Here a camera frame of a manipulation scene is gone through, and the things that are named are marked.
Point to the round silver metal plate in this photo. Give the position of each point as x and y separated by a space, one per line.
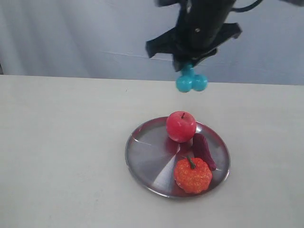
151 157

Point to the red apple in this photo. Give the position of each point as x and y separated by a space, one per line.
180 126

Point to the dark red eggplant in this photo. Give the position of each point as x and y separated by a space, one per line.
200 149

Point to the orange toy pumpkin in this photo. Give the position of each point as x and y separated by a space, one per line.
192 175

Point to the teal ball cluster toy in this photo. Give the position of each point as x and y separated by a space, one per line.
191 81

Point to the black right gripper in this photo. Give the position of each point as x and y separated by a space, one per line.
197 29

